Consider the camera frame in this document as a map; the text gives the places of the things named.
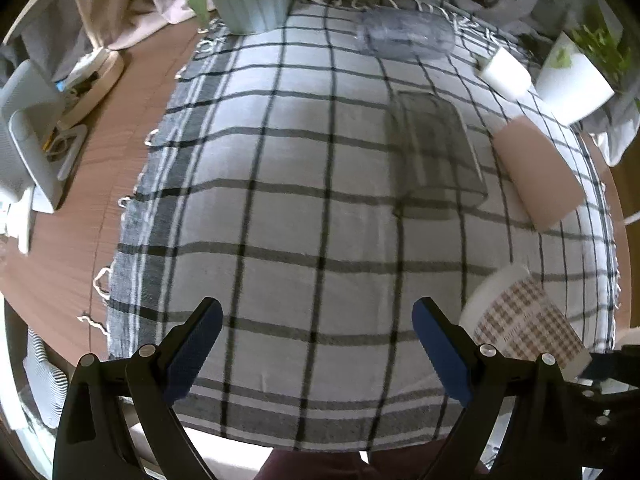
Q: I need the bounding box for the black white checked tablecloth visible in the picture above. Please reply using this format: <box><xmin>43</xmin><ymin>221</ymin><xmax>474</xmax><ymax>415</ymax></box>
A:
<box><xmin>77</xmin><ymin>0</ymin><xmax>623</xmax><ymax>453</ymax></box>

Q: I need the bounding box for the striped grey cloth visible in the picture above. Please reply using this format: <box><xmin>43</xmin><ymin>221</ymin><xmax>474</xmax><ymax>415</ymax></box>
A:
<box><xmin>22</xmin><ymin>329</ymin><xmax>69</xmax><ymax>429</ymax></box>

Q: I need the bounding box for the round wooden tray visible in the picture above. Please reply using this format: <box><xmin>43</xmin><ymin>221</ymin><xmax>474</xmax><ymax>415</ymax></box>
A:
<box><xmin>59</xmin><ymin>50</ymin><xmax>125</xmax><ymax>129</ymax></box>

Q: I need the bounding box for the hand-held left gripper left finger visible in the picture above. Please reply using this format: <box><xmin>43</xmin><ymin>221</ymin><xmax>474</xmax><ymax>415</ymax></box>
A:
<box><xmin>52</xmin><ymin>297</ymin><xmax>223</xmax><ymax>480</ymax></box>

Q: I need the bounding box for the brown checked paper cup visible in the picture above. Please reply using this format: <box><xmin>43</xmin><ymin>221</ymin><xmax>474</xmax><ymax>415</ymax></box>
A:
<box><xmin>458</xmin><ymin>263</ymin><xmax>592</xmax><ymax>377</ymax></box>

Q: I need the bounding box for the pale pink cloth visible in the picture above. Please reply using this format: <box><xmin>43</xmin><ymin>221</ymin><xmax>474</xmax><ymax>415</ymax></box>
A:
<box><xmin>82</xmin><ymin>0</ymin><xmax>203</xmax><ymax>52</ymax></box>

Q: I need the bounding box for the grey translucent cup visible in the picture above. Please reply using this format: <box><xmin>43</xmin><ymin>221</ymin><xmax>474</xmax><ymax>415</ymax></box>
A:
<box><xmin>384</xmin><ymin>91</ymin><xmax>489</xmax><ymax>221</ymax></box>

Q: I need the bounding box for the white plant pot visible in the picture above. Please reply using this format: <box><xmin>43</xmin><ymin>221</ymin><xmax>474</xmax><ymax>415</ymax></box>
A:
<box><xmin>535</xmin><ymin>31</ymin><xmax>615</xmax><ymax>126</ymax></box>

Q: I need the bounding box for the green potted plant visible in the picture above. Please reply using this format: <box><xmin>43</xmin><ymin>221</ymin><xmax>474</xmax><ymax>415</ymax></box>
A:
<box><xmin>552</xmin><ymin>7</ymin><xmax>633</xmax><ymax>93</ymax></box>

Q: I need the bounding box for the white desk device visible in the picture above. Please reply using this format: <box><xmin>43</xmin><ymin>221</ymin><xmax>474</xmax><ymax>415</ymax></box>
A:
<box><xmin>0</xmin><ymin>60</ymin><xmax>89</xmax><ymax>214</ymax></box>

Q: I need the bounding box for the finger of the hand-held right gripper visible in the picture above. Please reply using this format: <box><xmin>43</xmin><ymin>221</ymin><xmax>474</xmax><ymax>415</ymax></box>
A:
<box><xmin>580</xmin><ymin>342</ymin><xmax>640</xmax><ymax>390</ymax></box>

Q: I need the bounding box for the clear glass cup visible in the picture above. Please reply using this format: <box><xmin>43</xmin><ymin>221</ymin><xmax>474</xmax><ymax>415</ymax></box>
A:
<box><xmin>355</xmin><ymin>10</ymin><xmax>455</xmax><ymax>59</ymax></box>

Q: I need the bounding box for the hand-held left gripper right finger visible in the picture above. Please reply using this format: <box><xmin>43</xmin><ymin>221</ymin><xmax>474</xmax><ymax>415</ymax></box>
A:
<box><xmin>411</xmin><ymin>296</ymin><xmax>583</xmax><ymax>480</ymax></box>

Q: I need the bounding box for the small white cup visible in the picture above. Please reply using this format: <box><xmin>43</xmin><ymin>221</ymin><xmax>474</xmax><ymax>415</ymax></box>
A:
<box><xmin>475</xmin><ymin>46</ymin><xmax>532</xmax><ymax>100</ymax></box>

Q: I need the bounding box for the pink cup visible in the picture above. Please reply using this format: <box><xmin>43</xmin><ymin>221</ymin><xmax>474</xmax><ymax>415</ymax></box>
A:
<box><xmin>492</xmin><ymin>116</ymin><xmax>584</xmax><ymax>234</ymax></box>

